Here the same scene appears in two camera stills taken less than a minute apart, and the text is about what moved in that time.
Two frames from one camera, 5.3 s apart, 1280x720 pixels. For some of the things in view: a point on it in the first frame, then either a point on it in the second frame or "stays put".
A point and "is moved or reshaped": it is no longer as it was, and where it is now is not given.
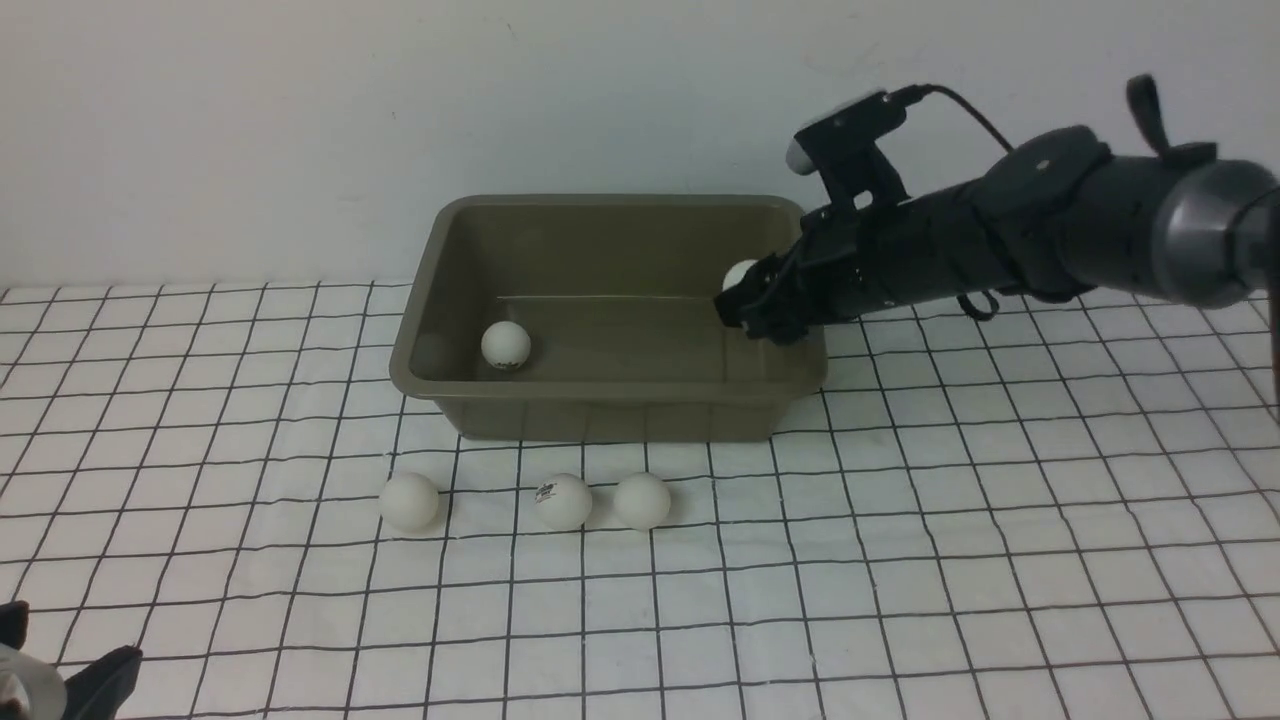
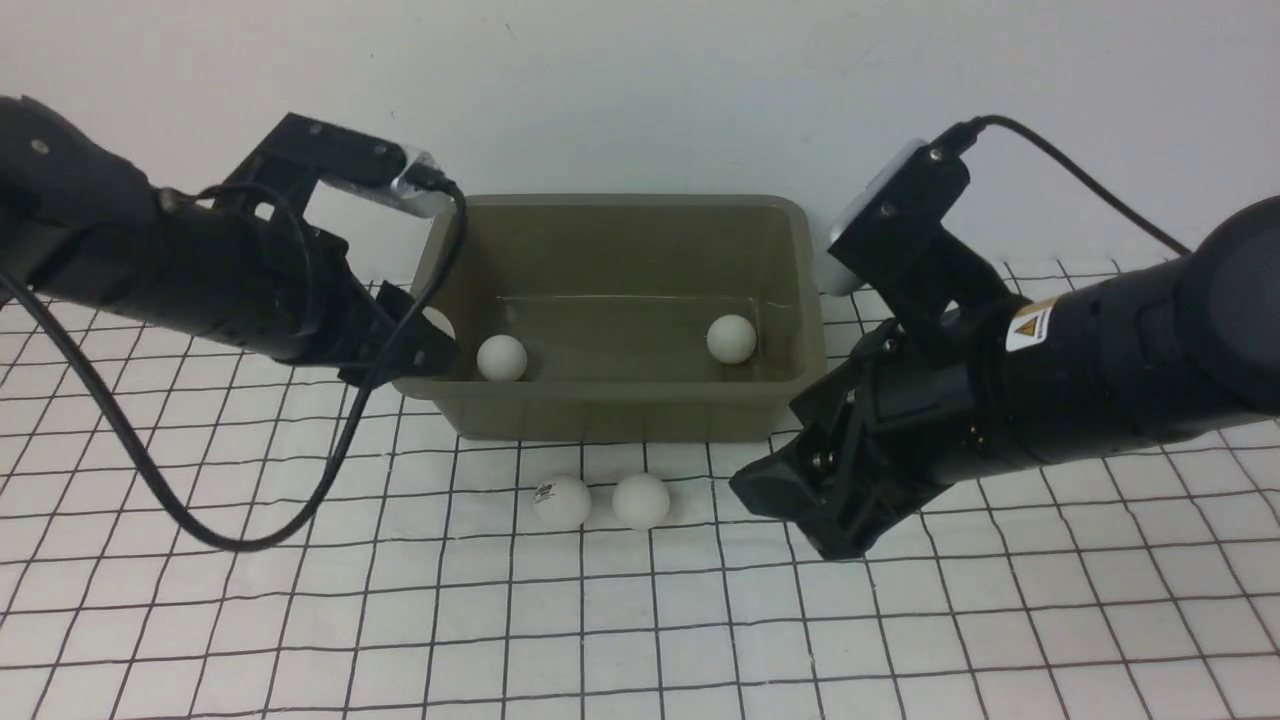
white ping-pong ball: (642, 501) stays put
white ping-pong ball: (408, 502) → (439, 320)
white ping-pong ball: (736, 273) → (731, 339)
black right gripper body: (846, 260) → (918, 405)
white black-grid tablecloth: (1067, 511) stays put
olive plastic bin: (617, 295) stays put
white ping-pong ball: (506, 345) is moved or reshaped
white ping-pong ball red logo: (563, 501) stays put
